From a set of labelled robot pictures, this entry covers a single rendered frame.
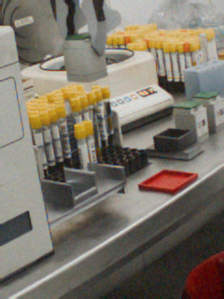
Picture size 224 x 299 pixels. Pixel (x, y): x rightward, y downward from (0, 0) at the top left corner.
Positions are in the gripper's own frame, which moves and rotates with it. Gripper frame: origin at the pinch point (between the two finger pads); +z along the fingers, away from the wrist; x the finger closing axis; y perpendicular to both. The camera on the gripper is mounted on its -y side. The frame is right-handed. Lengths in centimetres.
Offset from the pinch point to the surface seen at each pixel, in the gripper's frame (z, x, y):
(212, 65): 12.1, 5.9, 39.1
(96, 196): 18.2, -8.5, -9.4
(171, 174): 21.9, -6.3, 8.9
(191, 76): 13.2, 7.6, 34.2
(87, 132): 12.4, 0.2, -1.4
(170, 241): 82, 61, 82
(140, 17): 11, 61, 81
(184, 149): 20.7, -3.3, 16.4
